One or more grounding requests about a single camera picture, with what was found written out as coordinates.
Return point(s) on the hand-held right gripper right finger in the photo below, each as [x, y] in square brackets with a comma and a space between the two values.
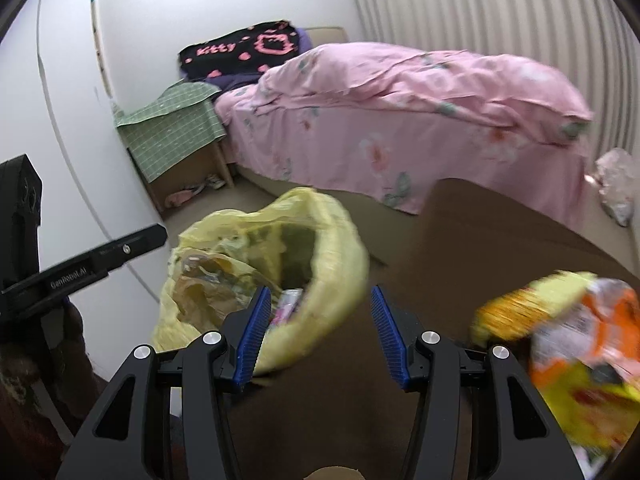
[392, 345]

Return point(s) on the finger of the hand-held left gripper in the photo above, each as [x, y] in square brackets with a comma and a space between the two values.
[132, 246]

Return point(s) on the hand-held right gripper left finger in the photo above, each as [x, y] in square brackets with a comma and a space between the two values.
[252, 345]

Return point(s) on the yellow plastic bag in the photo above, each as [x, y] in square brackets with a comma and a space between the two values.
[330, 240]

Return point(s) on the orange snack packet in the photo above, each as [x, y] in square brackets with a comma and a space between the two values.
[615, 310]

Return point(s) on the pink candy wrapper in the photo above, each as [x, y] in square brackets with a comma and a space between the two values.
[286, 307]

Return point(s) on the pink slipper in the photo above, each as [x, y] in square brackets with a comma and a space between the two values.
[182, 197]

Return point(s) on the striped slipper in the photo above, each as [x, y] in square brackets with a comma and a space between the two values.
[215, 181]

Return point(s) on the yellow and red snack packet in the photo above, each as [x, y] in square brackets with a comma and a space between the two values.
[520, 305]

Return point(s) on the green checkered nightstand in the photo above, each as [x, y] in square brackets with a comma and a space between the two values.
[175, 115]

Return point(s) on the pink floral bedsheet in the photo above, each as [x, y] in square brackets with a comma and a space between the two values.
[350, 155]

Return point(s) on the black Hello Kitty pillow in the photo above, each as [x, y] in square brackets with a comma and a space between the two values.
[235, 50]

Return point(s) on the clear crumpled plastic bag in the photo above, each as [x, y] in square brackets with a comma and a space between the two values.
[617, 185]

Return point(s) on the white pleated curtain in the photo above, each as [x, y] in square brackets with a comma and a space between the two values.
[475, 5]

